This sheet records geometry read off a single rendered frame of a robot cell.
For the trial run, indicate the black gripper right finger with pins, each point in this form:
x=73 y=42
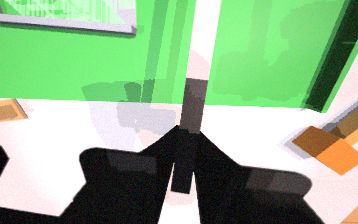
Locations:
x=218 y=176

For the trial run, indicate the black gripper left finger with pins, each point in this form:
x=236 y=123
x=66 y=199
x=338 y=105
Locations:
x=150 y=167

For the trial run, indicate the green flat mat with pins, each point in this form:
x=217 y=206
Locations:
x=267 y=53

